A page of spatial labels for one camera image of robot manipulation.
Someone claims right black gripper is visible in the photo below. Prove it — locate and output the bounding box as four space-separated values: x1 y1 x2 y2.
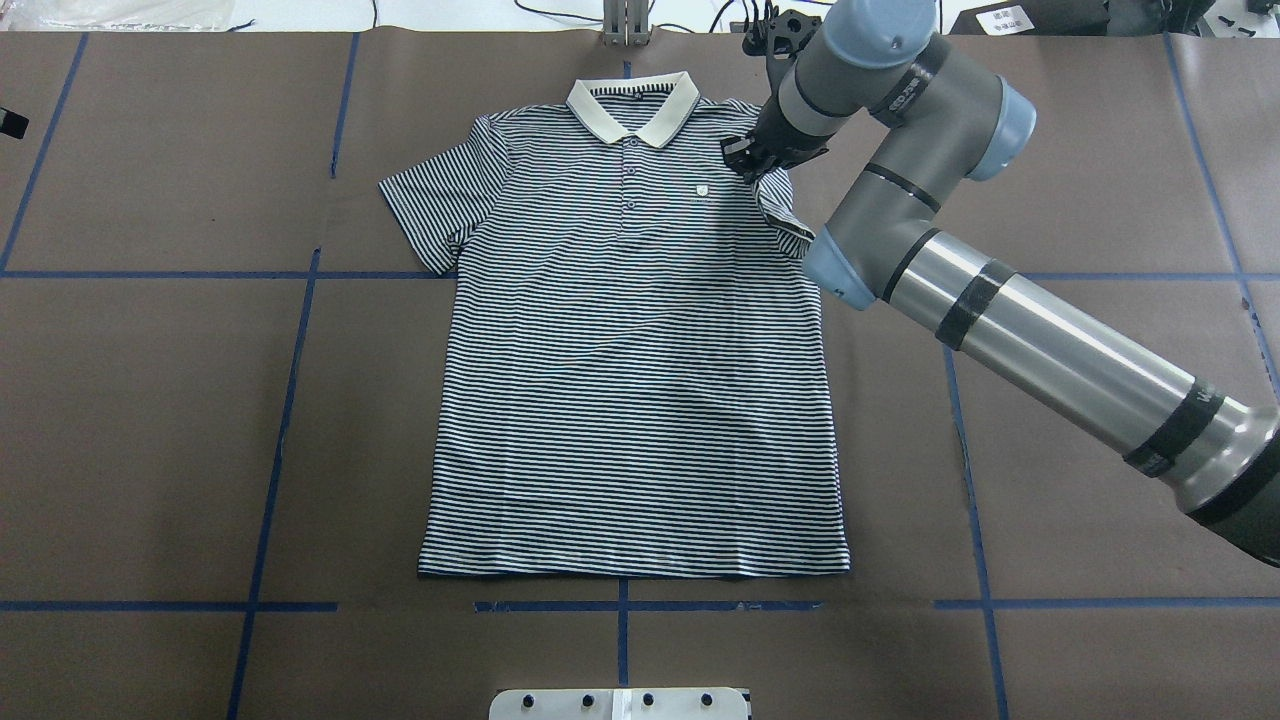
721 97 831 183

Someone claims striped polo shirt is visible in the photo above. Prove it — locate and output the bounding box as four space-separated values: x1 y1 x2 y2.
378 72 852 579

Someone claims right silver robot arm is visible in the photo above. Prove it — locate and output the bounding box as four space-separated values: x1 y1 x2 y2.
722 1 1277 565

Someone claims black box with label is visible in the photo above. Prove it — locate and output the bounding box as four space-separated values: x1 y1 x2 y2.
948 1 1170 37

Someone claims white mounting column base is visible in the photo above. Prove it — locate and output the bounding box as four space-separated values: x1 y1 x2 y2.
488 685 753 719

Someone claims clear plastic bag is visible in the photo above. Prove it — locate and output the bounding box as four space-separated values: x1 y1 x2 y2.
6 1 236 32

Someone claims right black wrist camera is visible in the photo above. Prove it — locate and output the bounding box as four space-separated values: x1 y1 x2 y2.
741 5 823 58

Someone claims aluminium frame post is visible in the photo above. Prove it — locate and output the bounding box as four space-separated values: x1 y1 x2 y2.
600 0 653 47

